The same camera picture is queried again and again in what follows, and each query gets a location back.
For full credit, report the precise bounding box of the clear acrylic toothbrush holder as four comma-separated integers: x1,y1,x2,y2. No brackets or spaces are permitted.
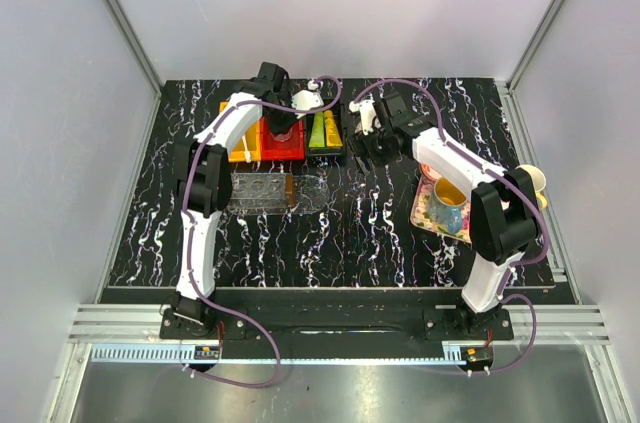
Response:
227,173,296,213

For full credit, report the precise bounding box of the clear plastic cup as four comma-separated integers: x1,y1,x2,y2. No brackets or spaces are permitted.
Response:
271,127,294,143

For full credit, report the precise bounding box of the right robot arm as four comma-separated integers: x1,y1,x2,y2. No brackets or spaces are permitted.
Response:
349,93,543,339

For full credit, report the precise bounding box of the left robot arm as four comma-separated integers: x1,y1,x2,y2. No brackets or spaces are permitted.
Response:
170,62,297,339

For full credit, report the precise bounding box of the yellow toothpaste tube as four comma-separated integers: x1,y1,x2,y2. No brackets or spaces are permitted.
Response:
323,110,343,148

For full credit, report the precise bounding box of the green toothpaste tube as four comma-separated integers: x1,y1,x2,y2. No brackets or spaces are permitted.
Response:
308,112,326,149

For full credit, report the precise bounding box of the white toothbrush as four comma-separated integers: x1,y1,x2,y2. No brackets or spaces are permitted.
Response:
242,135,252,163

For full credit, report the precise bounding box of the clear acrylic oval tray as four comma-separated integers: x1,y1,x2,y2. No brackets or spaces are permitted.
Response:
225,173,329,216

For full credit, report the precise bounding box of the floral rectangular tray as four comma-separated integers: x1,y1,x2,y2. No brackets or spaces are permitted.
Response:
409,176,471,244

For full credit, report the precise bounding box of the red plastic bin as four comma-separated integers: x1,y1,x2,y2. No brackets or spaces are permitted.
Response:
259,118,305,161

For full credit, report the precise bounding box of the black plastic bin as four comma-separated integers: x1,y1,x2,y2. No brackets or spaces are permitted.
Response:
303,102,347,158

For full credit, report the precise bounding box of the red patterned bowl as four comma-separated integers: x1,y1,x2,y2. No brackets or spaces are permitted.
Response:
420,164,441,181

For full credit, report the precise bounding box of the orange plastic bin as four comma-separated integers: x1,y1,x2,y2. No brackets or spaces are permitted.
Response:
216,102,262,163

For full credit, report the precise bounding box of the blue mug yellow inside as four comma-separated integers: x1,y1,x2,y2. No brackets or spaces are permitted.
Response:
427,177,469,235

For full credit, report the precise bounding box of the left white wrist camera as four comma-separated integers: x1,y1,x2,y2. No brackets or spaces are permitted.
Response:
291,89,324,119

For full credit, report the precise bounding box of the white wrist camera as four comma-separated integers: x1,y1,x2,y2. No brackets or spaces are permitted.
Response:
349,99,380,135
291,89,324,119

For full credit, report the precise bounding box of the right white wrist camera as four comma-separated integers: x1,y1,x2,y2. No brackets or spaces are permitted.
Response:
349,99,380,135

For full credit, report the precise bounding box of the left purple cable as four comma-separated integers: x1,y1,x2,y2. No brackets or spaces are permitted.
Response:
179,74,343,387

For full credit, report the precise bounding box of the purple cable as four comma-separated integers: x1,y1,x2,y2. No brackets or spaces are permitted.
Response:
179,74,343,387
347,78,553,376

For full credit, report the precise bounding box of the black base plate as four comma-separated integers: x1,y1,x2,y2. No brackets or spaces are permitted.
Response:
160,288,514,342

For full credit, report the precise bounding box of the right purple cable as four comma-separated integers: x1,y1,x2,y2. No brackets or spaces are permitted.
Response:
347,78,553,376

